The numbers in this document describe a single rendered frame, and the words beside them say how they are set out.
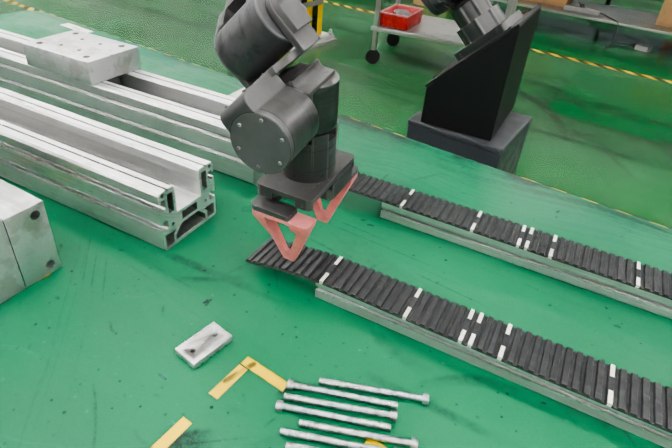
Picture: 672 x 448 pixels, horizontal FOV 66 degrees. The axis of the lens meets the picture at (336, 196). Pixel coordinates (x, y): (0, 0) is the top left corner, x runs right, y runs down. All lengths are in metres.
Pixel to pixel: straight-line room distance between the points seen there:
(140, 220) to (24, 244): 0.13
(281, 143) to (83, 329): 0.31
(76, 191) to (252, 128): 0.40
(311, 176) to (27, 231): 0.32
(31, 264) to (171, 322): 0.18
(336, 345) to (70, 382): 0.26
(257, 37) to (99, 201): 0.37
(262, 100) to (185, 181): 0.30
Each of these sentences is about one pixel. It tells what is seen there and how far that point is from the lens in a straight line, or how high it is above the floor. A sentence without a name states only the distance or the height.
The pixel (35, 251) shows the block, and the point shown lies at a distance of 0.67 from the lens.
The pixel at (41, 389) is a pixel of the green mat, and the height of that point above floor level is 0.78.
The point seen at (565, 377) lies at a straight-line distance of 0.56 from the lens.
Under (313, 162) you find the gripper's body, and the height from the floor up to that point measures 0.96.
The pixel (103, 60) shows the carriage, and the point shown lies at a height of 0.90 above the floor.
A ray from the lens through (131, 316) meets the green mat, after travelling 0.61.
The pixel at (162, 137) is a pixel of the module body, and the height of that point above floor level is 0.81.
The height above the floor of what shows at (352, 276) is 0.81.
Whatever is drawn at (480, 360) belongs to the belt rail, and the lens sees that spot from 0.57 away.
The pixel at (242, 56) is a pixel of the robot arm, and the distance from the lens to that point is 0.49.
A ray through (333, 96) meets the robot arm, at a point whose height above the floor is 1.02.
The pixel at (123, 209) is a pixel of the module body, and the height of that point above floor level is 0.82.
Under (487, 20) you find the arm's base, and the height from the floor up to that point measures 0.98.
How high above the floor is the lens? 1.21
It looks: 33 degrees down
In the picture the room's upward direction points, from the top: 5 degrees clockwise
